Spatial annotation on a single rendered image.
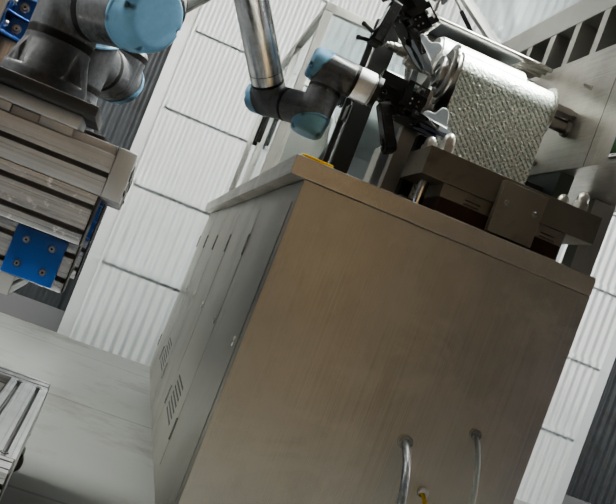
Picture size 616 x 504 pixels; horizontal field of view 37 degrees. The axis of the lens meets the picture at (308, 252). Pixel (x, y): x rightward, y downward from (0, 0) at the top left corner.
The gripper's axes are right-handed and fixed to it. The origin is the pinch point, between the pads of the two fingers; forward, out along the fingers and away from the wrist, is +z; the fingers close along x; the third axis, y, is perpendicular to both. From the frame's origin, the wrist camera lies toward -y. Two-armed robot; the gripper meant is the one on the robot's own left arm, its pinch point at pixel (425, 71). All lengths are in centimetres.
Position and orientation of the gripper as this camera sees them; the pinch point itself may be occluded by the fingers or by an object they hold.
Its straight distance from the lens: 218.1
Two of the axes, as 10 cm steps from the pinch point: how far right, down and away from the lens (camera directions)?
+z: 4.7, 8.7, 1.0
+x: -1.8, -0.1, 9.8
